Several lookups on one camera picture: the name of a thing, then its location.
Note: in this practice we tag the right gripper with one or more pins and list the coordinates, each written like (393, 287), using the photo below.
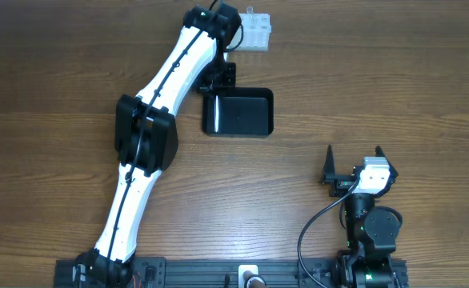
(340, 186)

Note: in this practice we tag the clear test tube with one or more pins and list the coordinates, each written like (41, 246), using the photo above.
(216, 114)
(250, 11)

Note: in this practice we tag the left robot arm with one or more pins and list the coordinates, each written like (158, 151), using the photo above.
(186, 68)

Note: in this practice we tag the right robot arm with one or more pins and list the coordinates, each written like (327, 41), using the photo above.
(372, 230)

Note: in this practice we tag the black tray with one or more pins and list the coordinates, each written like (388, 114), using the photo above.
(246, 116)

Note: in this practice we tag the white test tube rack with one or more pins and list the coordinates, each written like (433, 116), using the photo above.
(256, 36)

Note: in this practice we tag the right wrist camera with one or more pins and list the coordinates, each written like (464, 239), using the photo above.
(373, 176)

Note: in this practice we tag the mounting rail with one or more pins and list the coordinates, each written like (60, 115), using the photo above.
(202, 276)

